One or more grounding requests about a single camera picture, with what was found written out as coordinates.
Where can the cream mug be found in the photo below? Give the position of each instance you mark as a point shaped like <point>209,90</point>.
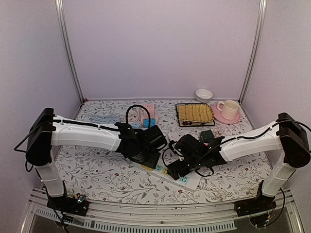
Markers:
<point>228,109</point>

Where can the light blue cube socket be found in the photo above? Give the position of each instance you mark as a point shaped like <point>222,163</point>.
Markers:
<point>147,123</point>

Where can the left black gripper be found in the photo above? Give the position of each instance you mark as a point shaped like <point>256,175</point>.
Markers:
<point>152,162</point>

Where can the white bowl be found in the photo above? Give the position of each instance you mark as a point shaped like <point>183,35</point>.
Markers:
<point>203,95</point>

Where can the right aluminium frame post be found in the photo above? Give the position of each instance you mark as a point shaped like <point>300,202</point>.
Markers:
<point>254,49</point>

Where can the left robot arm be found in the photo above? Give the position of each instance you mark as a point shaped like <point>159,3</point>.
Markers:
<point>138,145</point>

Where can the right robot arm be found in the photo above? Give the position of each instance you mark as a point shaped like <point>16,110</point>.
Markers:
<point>285,134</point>

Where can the woven bamboo tray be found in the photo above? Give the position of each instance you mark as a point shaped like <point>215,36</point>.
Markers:
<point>195,112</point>

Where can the left aluminium frame post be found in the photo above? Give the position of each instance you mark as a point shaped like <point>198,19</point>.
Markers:
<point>65,37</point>

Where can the white multicolour power strip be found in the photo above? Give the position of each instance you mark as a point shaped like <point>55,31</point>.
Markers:
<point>189,182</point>

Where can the aluminium frame post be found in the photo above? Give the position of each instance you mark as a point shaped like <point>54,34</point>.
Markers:
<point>65,37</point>
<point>254,49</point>

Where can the pink saucer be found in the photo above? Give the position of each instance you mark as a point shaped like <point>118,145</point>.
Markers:
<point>218,117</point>

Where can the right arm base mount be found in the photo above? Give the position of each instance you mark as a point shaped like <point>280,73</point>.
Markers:
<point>254,206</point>

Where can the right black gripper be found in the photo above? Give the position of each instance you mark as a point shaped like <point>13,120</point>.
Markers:
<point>172,169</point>

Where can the pink cube socket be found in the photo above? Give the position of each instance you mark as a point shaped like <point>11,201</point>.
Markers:
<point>151,109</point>

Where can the white cube plug adapter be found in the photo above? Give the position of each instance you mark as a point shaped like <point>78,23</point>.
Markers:
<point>173,136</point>

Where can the dark green cube adapter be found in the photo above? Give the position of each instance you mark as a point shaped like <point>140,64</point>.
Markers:
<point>206,136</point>

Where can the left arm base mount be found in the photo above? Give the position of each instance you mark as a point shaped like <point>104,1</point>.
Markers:
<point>68,205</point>

